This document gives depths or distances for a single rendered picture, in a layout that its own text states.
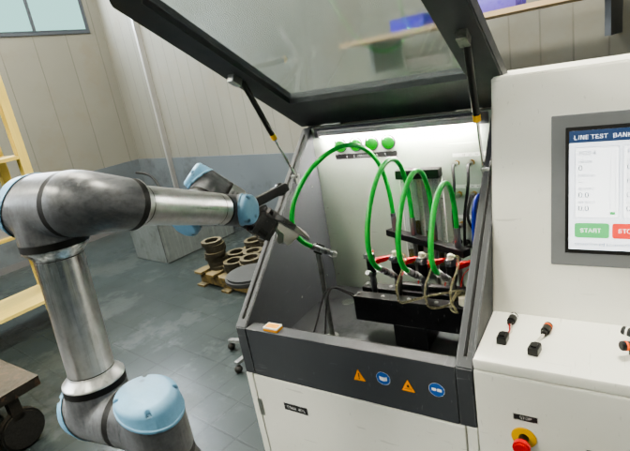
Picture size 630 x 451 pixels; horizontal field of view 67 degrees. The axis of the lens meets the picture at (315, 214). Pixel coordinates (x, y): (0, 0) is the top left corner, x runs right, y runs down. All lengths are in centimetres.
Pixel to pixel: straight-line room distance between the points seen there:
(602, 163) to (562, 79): 21
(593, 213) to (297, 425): 100
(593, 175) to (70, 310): 112
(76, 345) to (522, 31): 336
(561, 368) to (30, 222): 104
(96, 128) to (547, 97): 634
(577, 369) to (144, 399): 84
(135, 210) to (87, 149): 614
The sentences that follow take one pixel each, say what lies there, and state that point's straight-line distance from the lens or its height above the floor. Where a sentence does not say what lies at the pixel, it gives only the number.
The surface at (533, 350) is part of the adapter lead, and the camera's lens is 115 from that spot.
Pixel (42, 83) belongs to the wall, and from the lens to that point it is 688.
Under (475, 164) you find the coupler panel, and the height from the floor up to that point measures 129.
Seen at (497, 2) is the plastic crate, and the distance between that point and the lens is 334.
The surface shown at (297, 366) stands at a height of 86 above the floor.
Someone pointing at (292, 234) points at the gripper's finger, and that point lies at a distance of 129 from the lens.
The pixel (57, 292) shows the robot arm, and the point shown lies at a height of 134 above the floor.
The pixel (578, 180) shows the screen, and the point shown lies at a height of 130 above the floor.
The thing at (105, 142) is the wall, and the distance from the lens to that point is 711.
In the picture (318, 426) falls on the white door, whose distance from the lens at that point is 151.
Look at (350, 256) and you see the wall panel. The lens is 180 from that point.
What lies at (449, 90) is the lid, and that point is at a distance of 140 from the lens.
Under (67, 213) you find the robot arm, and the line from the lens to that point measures 85.
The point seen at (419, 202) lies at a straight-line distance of 160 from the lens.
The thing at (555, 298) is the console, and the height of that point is 103.
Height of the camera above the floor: 163
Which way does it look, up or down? 16 degrees down
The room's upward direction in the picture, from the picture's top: 10 degrees counter-clockwise
